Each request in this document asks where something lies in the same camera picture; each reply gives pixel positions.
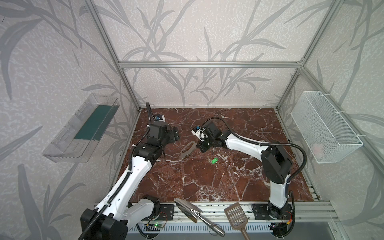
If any steel garden trowel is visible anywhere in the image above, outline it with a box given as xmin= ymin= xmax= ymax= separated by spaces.
xmin=174 ymin=198 xmax=226 ymax=237

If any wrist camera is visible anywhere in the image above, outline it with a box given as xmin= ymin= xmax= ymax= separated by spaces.
xmin=191 ymin=126 xmax=207 ymax=141
xmin=154 ymin=114 xmax=165 ymax=122

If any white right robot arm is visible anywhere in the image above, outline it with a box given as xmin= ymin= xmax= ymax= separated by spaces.
xmin=192 ymin=121 xmax=293 ymax=219

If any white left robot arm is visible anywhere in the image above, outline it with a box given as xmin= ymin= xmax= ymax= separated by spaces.
xmin=79 ymin=120 xmax=180 ymax=240

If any aluminium frame post left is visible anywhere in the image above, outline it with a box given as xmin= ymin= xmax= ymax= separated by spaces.
xmin=85 ymin=0 xmax=141 ymax=111

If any pink object in basket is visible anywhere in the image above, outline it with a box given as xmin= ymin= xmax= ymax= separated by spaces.
xmin=311 ymin=143 xmax=325 ymax=161

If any white wire mesh basket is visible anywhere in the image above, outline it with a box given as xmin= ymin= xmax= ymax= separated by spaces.
xmin=291 ymin=91 xmax=364 ymax=164

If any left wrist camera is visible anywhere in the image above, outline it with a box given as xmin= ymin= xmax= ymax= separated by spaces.
xmin=154 ymin=114 xmax=165 ymax=122

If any brown slotted scoop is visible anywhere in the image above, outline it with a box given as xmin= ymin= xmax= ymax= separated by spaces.
xmin=224 ymin=203 xmax=250 ymax=240

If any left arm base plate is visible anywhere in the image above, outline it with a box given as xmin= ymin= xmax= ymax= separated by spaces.
xmin=156 ymin=204 xmax=175 ymax=221

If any aluminium frame post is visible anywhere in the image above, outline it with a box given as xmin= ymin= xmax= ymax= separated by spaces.
xmin=276 ymin=0 xmax=344 ymax=111
xmin=85 ymin=0 xmax=141 ymax=111

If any clear plastic wall bin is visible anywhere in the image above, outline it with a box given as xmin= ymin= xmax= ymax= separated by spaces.
xmin=43 ymin=94 xmax=120 ymax=163

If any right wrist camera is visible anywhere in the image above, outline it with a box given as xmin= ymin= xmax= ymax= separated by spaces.
xmin=191 ymin=126 xmax=207 ymax=141

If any aluminium frame post right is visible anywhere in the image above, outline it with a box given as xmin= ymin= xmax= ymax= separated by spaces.
xmin=276 ymin=0 xmax=344 ymax=111

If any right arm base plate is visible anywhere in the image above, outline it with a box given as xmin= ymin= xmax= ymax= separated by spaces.
xmin=252 ymin=203 xmax=293 ymax=221

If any aluminium frame crossbar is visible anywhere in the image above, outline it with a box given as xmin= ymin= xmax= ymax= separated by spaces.
xmin=119 ymin=61 xmax=301 ymax=69

